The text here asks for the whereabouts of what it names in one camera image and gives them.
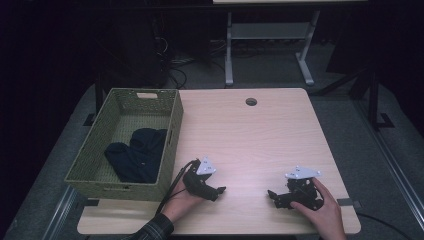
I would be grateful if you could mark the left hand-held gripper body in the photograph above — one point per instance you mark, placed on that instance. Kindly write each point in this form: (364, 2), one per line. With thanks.
(200, 180)

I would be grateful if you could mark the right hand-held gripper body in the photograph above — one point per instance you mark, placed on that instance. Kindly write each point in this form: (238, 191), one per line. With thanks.
(301, 190)

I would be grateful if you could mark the dark navy cloth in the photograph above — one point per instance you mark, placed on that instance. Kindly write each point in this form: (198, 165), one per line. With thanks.
(140, 156)

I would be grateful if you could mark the green woven basket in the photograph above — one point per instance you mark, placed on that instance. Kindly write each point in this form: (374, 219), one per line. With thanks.
(126, 143)

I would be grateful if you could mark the person's left hand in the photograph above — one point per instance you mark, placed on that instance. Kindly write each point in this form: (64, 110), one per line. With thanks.
(181, 200)

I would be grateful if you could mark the person's right hand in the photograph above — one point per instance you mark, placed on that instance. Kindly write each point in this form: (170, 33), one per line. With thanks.
(321, 213)

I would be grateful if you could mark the black metal stand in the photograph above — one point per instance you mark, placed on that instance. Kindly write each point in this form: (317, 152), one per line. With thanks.
(375, 100)

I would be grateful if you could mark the grey metal table frame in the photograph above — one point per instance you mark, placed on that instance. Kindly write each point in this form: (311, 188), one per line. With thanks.
(270, 46)

